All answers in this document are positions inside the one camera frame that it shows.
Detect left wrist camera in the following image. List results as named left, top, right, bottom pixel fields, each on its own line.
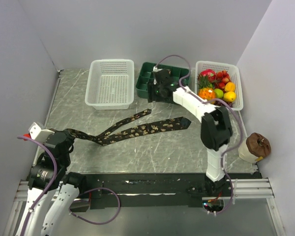
left=24, top=122, right=54, bottom=143

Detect orange pineapple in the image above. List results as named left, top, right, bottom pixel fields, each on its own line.
left=197, top=74, right=216, bottom=101

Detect green divided organizer tray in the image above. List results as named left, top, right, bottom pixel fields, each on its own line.
left=136, top=62, right=189, bottom=99

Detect pink dragon fruit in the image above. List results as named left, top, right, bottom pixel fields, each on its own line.
left=198, top=69, right=216, bottom=82

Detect green apple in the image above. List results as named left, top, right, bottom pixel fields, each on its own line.
left=214, top=88, right=224, bottom=99

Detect red strawberries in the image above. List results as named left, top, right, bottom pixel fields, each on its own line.
left=212, top=70, right=231, bottom=90

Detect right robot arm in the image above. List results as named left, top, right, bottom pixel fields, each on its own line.
left=147, top=66, right=233, bottom=196

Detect white empty plastic basket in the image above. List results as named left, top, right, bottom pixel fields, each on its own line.
left=85, top=59, right=135, bottom=110

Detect orange fruit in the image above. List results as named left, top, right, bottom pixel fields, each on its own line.
left=224, top=82, right=236, bottom=92

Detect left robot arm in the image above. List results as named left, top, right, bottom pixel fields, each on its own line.
left=16, top=131, right=88, bottom=236

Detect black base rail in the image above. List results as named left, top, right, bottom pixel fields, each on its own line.
left=79, top=173, right=261, bottom=209

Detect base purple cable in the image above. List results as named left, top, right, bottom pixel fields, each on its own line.
left=68, top=188, right=121, bottom=225

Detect white fruit basket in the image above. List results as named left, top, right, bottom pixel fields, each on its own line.
left=194, top=60, right=244, bottom=111

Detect black gold floral tie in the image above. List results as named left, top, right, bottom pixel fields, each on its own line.
left=66, top=109, right=191, bottom=146

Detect brown paper bag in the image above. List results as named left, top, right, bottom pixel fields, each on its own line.
left=238, top=133, right=271, bottom=164

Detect dark grapes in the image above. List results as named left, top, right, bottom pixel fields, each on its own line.
left=214, top=101, right=233, bottom=108

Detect yellow lemon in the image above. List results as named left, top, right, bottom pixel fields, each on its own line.
left=223, top=91, right=236, bottom=103

